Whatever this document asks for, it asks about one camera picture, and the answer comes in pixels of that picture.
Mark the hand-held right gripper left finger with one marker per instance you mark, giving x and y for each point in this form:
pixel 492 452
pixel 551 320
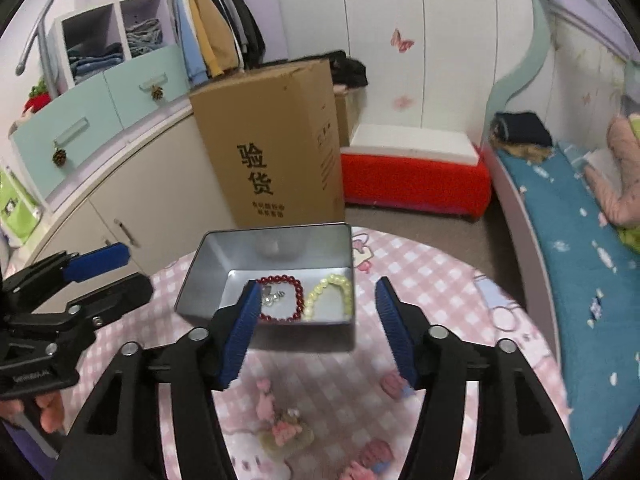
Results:
pixel 240 340

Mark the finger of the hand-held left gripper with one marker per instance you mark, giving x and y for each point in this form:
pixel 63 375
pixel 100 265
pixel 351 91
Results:
pixel 120 295
pixel 97 260

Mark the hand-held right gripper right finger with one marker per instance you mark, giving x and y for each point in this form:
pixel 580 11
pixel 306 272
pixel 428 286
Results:
pixel 395 330

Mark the pink flower hair clip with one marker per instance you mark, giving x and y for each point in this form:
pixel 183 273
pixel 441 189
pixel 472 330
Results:
pixel 265 400

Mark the grey metal tin box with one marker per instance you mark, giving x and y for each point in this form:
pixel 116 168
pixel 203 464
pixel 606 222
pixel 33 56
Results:
pixel 280 255

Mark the beige hair clip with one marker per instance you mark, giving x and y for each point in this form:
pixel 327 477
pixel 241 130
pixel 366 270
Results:
pixel 286 434

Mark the person's left hand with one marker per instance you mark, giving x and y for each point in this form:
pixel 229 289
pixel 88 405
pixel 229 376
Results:
pixel 50 410

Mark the pink checked tablecloth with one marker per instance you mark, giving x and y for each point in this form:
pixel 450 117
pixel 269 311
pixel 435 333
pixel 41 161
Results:
pixel 330 385

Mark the green paper bag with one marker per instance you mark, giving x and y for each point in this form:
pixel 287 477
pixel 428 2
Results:
pixel 17 210

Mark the white low cabinet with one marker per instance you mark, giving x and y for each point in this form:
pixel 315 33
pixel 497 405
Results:
pixel 165 180

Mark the pinecone ornament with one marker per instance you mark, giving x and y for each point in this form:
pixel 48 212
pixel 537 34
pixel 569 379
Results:
pixel 60 157
pixel 158 93

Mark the mint drawer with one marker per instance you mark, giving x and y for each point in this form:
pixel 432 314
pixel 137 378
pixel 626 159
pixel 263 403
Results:
pixel 150 72
pixel 55 135

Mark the red step with white top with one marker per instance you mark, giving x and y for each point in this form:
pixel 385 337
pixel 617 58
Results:
pixel 415 180

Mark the red strawberry plush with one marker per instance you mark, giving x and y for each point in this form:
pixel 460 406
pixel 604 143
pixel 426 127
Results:
pixel 37 100

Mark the blue candy print bedsheet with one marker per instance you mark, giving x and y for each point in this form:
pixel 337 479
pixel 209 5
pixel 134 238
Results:
pixel 580 270

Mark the folded blue jeans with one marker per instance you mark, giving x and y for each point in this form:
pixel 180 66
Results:
pixel 95 62

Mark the small cardboard box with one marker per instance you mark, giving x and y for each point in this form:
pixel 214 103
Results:
pixel 346 120

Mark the large cardboard box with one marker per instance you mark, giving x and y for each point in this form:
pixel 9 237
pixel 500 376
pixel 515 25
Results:
pixel 280 125

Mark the folded tan clothes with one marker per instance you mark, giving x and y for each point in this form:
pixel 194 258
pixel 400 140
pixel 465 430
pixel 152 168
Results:
pixel 525 152

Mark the faded pink butterfly sticker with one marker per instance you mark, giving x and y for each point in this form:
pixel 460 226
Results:
pixel 403 101

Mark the folded grey clothes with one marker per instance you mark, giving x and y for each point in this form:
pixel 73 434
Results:
pixel 145 35

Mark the light blue hanging shirt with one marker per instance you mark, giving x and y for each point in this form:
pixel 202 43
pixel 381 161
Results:
pixel 192 50

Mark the grey metal handrail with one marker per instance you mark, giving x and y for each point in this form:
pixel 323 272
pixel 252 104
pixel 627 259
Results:
pixel 37 30

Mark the folded dark clothes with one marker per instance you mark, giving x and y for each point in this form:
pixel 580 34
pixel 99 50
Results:
pixel 522 127

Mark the tan hanging jacket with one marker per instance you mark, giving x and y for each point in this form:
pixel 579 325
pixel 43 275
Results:
pixel 215 30

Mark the white pillow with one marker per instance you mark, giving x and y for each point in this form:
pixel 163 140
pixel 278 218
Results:
pixel 592 160

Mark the black bag behind box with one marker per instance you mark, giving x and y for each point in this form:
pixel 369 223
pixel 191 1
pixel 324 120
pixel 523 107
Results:
pixel 350 70

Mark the dark hanging jackets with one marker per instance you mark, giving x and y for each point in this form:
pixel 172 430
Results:
pixel 245 20

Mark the pink and green plush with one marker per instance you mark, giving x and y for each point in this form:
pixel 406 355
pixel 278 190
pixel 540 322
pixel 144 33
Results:
pixel 622 160

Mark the white wardrobe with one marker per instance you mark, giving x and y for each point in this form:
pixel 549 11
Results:
pixel 360 20

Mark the mint bunk bed frame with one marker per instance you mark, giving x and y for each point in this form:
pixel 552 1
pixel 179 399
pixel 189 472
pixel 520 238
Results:
pixel 520 70

